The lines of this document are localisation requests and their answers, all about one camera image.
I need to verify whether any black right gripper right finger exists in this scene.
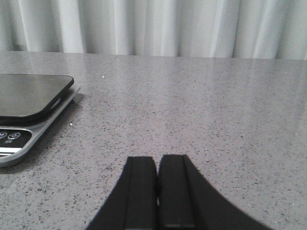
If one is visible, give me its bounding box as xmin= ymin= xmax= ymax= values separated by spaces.
xmin=159 ymin=155 xmax=268 ymax=230

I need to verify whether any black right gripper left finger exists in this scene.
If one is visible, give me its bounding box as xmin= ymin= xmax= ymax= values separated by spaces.
xmin=87 ymin=157 xmax=157 ymax=230

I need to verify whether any silver black kitchen scale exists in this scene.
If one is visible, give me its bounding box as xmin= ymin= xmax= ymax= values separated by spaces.
xmin=0 ymin=74 xmax=80 ymax=167

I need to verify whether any white pleated curtain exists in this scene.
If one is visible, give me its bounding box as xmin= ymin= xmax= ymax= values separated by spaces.
xmin=0 ymin=0 xmax=307 ymax=59

